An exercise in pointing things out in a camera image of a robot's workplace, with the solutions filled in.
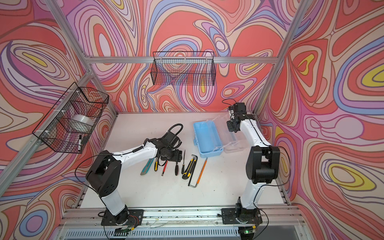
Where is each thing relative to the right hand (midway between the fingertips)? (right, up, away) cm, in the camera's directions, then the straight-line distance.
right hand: (236, 127), depth 93 cm
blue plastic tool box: (-13, -8, +12) cm, 20 cm away
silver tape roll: (-82, +5, -19) cm, 84 cm away
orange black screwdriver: (-23, -28, -5) cm, 37 cm away
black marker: (-83, -7, -21) cm, 86 cm away
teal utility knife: (-56, -24, -2) cm, 61 cm away
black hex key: (-28, -28, -6) cm, 40 cm away
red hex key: (-45, -25, -2) cm, 51 cm away
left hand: (-36, -18, -3) cm, 40 cm away
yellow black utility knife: (-29, -25, -4) cm, 39 cm away
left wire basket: (-90, +1, -19) cm, 92 cm away
